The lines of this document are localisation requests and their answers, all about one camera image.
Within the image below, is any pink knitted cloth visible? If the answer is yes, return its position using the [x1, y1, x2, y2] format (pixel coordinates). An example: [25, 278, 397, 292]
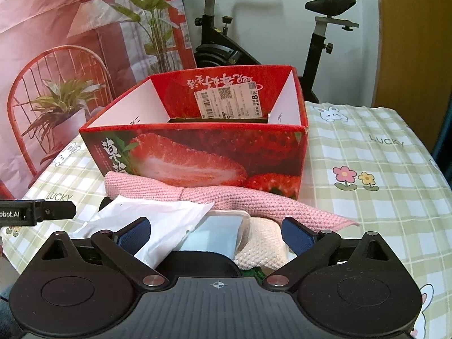
[104, 170, 359, 230]

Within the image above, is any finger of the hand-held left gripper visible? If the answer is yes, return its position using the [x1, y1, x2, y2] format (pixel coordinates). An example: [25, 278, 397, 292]
[33, 201, 77, 224]

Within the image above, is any red strawberry cardboard box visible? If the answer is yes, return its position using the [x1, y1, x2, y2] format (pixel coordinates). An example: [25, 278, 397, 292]
[78, 64, 310, 202]

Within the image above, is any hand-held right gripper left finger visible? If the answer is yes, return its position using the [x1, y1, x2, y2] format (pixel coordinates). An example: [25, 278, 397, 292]
[35, 217, 169, 292]

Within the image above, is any wooden door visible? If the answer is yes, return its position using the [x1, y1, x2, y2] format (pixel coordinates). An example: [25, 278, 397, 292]
[367, 0, 452, 114]

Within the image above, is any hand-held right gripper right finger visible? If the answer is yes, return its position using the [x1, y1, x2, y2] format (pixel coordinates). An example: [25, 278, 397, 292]
[263, 216, 398, 292]

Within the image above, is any printed backdrop poster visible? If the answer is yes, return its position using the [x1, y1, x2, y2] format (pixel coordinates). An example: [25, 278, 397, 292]
[0, 0, 196, 200]

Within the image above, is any green checkered tablecloth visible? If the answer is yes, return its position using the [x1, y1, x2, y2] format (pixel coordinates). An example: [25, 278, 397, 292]
[0, 102, 452, 339]

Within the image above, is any cream knitted cloth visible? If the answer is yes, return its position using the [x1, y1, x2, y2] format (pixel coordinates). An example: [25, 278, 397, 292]
[234, 217, 294, 271]

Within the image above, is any blue cotton pad packet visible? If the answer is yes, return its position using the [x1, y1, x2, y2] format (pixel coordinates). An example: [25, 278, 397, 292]
[175, 209, 252, 260]

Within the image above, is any black exercise bike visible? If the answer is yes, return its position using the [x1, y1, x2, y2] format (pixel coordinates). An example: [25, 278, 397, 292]
[177, 0, 360, 105]

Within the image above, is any white plastic packet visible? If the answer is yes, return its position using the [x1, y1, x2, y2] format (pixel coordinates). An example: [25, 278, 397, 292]
[71, 195, 216, 270]

